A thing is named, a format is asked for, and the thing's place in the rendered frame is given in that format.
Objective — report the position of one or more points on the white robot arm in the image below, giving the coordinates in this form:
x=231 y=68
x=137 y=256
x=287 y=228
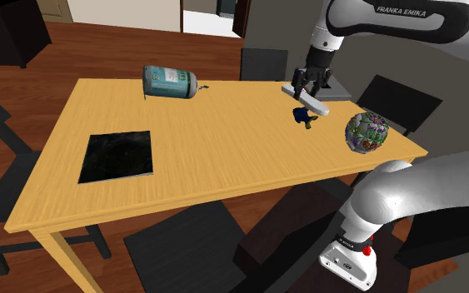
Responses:
x=384 y=199

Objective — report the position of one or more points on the black square book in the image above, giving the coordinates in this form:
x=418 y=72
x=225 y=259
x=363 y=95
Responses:
x=116 y=156

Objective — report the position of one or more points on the dark robot stand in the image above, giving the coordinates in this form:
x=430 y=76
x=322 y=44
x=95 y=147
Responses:
x=295 y=227

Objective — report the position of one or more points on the floral patterned round vase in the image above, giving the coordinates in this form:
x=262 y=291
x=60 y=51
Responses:
x=366 y=133

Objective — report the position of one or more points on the white remote control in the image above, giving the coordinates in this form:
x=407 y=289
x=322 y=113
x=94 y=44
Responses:
x=314 y=105

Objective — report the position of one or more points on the grey flat block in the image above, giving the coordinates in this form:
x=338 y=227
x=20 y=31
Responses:
x=337 y=92

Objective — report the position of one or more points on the light wooden table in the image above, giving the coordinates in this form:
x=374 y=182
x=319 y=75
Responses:
x=226 y=154

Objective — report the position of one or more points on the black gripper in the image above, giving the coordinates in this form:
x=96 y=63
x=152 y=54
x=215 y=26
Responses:
x=318 y=60

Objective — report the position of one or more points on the black cabinet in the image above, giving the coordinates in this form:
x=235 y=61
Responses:
x=6 y=28

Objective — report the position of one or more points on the teal tin can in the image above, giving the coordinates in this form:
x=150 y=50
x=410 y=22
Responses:
x=169 y=82

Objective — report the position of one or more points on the blue and yellow toy figure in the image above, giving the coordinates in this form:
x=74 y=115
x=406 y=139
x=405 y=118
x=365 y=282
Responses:
x=300 y=115

